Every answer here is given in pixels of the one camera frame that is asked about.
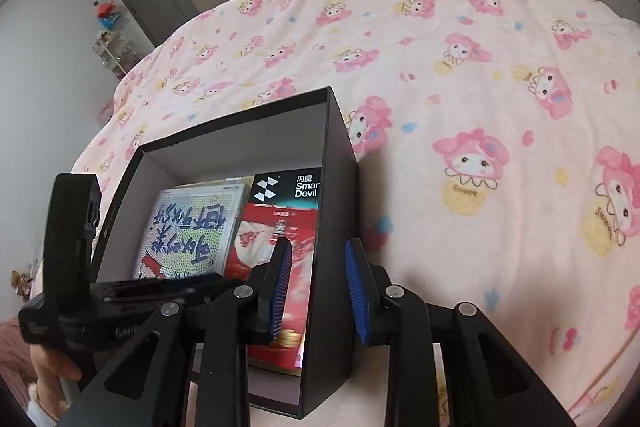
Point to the person's left hand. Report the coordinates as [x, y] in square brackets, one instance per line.
[50, 369]

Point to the white dotted bead art kit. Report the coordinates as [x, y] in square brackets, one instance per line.
[195, 227]

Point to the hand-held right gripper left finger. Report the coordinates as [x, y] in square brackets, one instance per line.
[280, 292]

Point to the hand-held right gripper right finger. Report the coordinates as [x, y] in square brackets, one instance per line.
[357, 297]

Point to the white fuzzy sleeved left forearm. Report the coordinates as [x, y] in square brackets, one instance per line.
[42, 412]

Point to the red printed packet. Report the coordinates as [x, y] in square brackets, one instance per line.
[300, 232]

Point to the dark slim screen protector box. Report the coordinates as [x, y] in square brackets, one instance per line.
[285, 189]

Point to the pink printed blanket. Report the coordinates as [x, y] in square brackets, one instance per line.
[450, 107]

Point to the small brown plush toys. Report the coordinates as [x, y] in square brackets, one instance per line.
[22, 282]

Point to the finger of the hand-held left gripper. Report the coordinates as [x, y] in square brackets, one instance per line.
[160, 287]

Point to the pink cloth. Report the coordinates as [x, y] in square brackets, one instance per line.
[15, 357]

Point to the black cardboard box container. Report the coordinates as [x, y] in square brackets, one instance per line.
[335, 187]

